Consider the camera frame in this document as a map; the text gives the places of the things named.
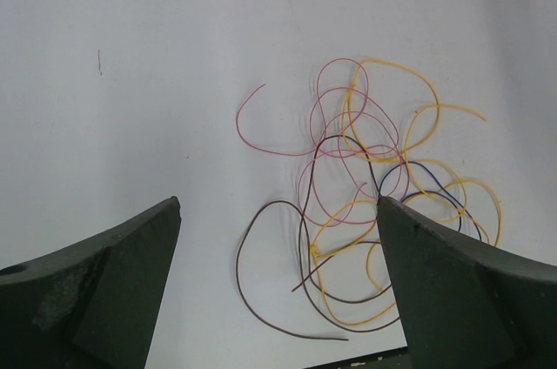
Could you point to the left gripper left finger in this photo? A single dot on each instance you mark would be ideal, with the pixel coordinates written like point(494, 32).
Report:
point(93, 304)

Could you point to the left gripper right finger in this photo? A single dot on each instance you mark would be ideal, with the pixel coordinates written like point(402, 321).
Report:
point(464, 303)

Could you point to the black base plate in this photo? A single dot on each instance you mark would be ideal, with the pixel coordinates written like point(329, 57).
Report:
point(392, 359)

